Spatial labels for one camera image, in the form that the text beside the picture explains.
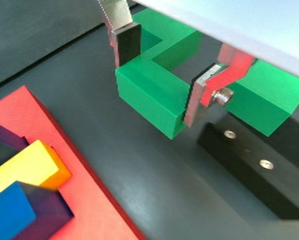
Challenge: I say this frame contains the yellow long block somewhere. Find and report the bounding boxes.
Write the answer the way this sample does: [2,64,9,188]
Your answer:
[0,140,70,192]

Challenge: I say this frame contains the red base board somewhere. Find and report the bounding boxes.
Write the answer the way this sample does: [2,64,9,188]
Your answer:
[0,87,147,240]

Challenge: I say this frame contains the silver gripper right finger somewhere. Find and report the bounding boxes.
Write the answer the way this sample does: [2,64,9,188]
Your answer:
[183,43,254,127]

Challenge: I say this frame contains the purple block left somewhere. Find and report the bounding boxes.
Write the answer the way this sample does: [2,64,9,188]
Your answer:
[0,125,29,151]

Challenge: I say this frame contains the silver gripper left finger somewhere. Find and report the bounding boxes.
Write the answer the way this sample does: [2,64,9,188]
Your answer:
[97,0,141,67]

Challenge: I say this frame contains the green zigzag block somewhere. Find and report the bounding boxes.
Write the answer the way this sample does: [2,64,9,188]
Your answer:
[115,9,299,138]

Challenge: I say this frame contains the black angle fixture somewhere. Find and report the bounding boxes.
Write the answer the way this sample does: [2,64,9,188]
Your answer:
[197,114,299,219]

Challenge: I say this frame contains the blue block left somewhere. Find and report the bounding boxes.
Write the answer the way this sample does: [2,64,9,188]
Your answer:
[0,182,73,240]

